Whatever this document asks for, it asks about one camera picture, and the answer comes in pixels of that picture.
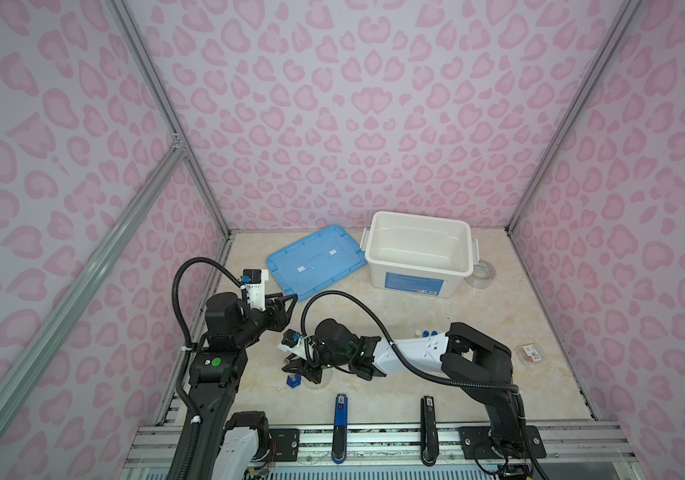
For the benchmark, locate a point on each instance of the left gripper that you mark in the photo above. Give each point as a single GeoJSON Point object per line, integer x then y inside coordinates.
{"type": "Point", "coordinates": [278, 318]}

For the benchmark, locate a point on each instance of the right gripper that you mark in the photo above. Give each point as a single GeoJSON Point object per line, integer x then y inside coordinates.
{"type": "Point", "coordinates": [304, 369]}

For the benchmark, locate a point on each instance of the clear petri dish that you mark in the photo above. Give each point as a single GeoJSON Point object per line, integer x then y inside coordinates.
{"type": "Point", "coordinates": [324, 377]}

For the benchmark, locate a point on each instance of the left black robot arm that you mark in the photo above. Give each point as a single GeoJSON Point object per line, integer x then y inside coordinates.
{"type": "Point", "coordinates": [216, 444]}

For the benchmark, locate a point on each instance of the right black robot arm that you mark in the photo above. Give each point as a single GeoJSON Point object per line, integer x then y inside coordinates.
{"type": "Point", "coordinates": [463, 357]}

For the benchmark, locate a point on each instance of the blue plastic bin lid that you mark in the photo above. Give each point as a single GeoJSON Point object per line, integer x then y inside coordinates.
{"type": "Point", "coordinates": [313, 263]}

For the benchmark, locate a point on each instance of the blue stapler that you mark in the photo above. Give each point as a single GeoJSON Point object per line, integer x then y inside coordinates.
{"type": "Point", "coordinates": [339, 431]}

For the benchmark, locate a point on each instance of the black stapler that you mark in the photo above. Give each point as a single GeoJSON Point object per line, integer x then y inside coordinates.
{"type": "Point", "coordinates": [429, 443]}

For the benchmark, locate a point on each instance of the white plastic storage bin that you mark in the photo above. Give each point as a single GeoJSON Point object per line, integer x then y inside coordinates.
{"type": "Point", "coordinates": [420, 255]}

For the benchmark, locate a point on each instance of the clear tape roll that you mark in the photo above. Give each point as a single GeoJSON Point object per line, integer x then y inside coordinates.
{"type": "Point", "coordinates": [482, 275]}

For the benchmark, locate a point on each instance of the small red labelled box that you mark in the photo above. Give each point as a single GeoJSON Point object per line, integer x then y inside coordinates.
{"type": "Point", "coordinates": [529, 354]}

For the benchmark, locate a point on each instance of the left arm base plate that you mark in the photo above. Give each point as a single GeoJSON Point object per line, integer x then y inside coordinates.
{"type": "Point", "coordinates": [276, 445]}

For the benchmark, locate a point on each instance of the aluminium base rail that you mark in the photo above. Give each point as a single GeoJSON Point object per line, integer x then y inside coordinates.
{"type": "Point", "coordinates": [573, 450]}

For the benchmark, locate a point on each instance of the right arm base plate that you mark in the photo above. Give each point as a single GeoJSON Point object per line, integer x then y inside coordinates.
{"type": "Point", "coordinates": [477, 443]}

